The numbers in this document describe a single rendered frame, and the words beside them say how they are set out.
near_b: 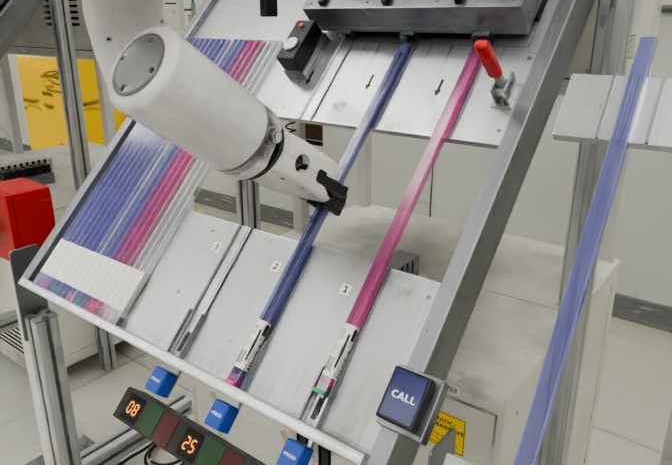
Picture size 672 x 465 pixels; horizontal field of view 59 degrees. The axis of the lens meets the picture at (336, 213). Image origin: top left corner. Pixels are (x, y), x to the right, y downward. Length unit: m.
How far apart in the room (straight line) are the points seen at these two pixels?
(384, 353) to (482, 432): 0.33
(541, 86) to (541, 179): 1.80
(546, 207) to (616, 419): 0.92
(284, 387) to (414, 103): 0.39
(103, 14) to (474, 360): 0.71
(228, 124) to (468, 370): 0.56
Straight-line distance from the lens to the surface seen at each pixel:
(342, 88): 0.88
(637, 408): 2.11
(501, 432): 0.93
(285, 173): 0.62
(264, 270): 0.77
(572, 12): 0.83
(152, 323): 0.85
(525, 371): 0.97
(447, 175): 2.71
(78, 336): 2.13
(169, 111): 0.53
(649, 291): 2.57
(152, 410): 0.81
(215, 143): 0.57
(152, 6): 0.62
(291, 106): 0.91
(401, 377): 0.58
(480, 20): 0.81
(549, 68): 0.77
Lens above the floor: 1.13
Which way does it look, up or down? 18 degrees down
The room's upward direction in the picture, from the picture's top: straight up
